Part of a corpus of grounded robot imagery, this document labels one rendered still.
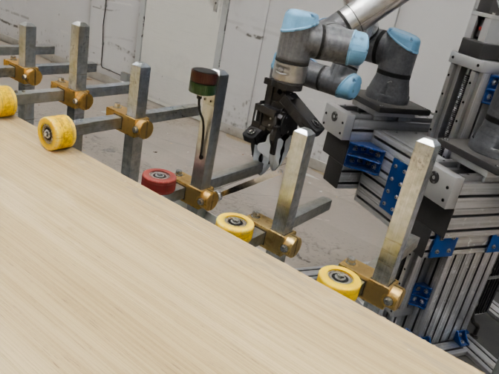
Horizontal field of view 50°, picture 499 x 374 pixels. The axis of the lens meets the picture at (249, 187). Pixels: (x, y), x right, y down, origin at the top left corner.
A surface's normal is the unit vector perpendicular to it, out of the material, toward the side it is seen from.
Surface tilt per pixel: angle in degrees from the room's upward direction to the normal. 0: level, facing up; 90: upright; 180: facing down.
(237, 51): 90
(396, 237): 90
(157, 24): 90
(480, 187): 90
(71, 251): 0
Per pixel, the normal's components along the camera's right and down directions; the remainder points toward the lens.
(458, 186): 0.40, 0.44
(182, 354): 0.19, -0.90
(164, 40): -0.58, 0.22
